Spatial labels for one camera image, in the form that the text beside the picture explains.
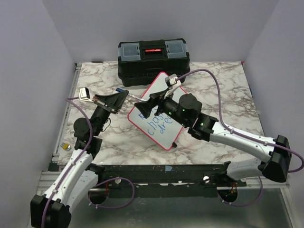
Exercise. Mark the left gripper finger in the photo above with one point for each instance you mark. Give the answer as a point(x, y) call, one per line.
point(104, 99)
point(119, 101)

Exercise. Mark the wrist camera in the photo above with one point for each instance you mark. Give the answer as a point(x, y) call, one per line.
point(172, 81)
point(83, 93)

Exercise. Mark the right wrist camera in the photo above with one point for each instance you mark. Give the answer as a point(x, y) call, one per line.
point(172, 81)

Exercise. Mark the pink framed whiteboard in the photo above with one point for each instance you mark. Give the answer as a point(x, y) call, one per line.
point(161, 129)

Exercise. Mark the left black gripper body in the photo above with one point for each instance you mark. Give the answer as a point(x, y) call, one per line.
point(102, 104)

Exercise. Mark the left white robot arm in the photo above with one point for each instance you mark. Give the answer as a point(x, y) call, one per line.
point(53, 209)

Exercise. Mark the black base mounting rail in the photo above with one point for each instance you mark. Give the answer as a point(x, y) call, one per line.
point(162, 181)

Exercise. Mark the blue whiteboard marker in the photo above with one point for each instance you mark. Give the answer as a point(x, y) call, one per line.
point(133, 96)

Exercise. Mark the black plastic toolbox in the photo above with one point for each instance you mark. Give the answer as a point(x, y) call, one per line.
point(140, 62)

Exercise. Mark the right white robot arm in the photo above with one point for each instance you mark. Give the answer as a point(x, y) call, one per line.
point(271, 157)

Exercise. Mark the small yellow blue object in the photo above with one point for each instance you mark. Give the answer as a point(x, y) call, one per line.
point(65, 146)

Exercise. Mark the aluminium frame rail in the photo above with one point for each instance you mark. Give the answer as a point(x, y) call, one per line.
point(59, 157)

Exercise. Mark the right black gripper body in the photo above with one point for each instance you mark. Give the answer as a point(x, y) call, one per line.
point(163, 103)

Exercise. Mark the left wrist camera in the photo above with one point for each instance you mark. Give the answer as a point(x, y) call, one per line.
point(83, 93)

